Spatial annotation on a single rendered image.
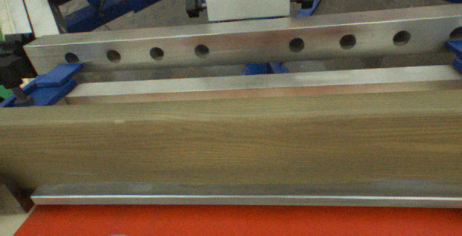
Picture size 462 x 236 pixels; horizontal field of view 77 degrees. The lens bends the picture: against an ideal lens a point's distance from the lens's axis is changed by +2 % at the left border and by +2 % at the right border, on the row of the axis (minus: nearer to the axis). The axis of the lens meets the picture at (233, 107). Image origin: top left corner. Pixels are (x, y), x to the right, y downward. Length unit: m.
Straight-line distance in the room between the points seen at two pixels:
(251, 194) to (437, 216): 0.15
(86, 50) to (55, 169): 0.25
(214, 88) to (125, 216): 0.18
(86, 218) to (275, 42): 0.30
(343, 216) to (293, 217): 0.04
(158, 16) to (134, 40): 1.72
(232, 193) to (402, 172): 0.12
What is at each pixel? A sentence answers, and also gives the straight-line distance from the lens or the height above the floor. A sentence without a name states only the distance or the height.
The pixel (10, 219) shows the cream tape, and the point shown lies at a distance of 0.36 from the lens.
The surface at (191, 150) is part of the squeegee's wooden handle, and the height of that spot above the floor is 1.28.
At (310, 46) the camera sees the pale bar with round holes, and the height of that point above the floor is 1.15.
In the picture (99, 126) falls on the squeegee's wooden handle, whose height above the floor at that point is 1.30.
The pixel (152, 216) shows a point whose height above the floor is 1.22.
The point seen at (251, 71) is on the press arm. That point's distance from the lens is 0.67.
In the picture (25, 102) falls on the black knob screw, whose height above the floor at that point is 1.20.
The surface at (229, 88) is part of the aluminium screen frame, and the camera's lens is 0.37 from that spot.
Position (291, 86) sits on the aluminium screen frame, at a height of 1.16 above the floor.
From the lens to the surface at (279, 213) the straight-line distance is 0.27.
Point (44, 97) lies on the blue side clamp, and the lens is 0.46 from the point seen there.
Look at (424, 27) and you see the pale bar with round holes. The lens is 0.46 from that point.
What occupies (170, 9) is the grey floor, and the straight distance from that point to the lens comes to 2.18.
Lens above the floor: 1.49
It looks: 65 degrees down
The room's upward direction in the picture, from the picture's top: 18 degrees counter-clockwise
